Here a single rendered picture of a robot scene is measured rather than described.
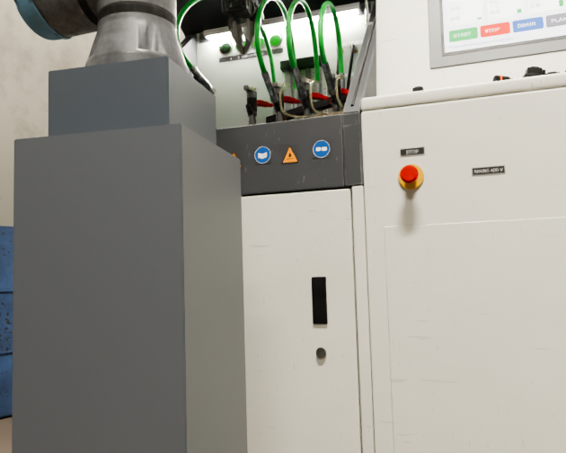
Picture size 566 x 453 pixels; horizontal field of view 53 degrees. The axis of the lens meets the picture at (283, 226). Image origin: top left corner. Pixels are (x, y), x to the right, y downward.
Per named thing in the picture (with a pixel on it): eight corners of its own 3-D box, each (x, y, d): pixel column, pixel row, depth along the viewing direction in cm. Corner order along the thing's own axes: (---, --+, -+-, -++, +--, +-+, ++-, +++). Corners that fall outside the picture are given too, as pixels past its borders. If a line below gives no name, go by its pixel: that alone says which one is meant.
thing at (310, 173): (100, 206, 140) (100, 142, 141) (110, 208, 144) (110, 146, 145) (344, 186, 120) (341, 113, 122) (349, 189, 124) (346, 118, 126)
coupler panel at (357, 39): (334, 128, 174) (331, 31, 177) (337, 130, 178) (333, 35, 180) (376, 123, 170) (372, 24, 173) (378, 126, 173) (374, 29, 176)
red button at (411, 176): (396, 187, 113) (394, 162, 113) (398, 190, 117) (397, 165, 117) (422, 185, 111) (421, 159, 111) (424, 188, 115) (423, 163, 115)
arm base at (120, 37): (163, 60, 75) (161, -12, 76) (63, 73, 79) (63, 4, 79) (204, 93, 90) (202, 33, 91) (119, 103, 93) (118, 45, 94)
